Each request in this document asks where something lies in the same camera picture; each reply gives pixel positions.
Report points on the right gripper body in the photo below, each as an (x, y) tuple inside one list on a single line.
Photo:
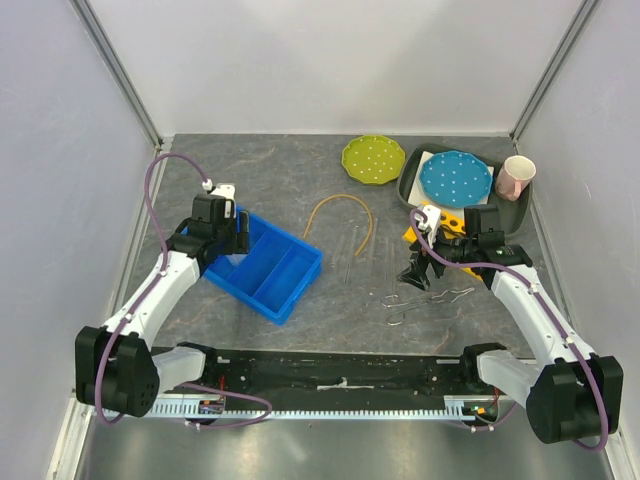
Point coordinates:
[(453, 250)]

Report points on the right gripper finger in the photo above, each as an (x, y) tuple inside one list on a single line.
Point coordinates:
[(415, 274), (419, 256)]

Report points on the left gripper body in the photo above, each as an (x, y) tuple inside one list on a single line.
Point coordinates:
[(226, 235)]

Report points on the metal crucible tongs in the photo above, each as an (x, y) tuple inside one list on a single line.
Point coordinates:
[(398, 309)]

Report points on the tan rubber tube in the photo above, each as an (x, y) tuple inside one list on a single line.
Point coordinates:
[(353, 198)]

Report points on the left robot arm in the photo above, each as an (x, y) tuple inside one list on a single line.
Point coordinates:
[(115, 368)]

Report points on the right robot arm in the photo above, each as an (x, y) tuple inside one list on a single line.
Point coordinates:
[(571, 393)]

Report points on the yellow test tube rack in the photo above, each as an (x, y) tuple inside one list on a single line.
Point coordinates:
[(450, 226)]

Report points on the blue plastic compartment bin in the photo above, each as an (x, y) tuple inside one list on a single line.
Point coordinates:
[(273, 276)]

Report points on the dark green tray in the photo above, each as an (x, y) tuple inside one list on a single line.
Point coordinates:
[(410, 194)]

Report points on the blue dotted plate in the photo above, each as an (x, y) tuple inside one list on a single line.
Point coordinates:
[(455, 177)]

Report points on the pink mug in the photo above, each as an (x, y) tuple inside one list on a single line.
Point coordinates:
[(514, 176)]

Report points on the green dotted plate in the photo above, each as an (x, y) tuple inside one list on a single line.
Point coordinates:
[(373, 159)]

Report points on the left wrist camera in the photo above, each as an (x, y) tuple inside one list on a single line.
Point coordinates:
[(224, 190)]

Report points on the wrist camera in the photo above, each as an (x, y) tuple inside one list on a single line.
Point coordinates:
[(224, 190), (427, 218)]

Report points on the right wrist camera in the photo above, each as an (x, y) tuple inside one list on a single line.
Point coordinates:
[(427, 218)]

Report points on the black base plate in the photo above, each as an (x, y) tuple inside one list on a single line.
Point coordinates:
[(325, 381)]

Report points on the cable duct rail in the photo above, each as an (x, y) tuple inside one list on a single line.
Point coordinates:
[(203, 407)]

